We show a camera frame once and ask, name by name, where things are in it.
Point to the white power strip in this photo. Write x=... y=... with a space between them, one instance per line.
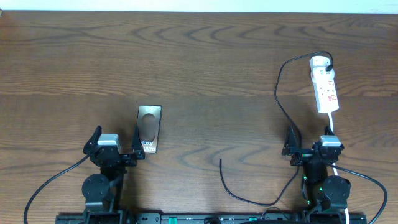
x=325 y=90

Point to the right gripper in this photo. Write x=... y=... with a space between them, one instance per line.
x=291 y=148

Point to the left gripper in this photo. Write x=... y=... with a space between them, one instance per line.
x=116 y=157

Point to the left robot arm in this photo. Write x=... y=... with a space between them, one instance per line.
x=102 y=191

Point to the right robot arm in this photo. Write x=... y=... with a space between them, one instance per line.
x=326 y=194

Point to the Samsung Galaxy smartphone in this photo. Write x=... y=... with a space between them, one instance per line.
x=148 y=123

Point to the white USB charger adapter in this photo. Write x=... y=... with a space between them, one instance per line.
x=319 y=61

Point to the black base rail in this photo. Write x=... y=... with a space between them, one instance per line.
x=156 y=218

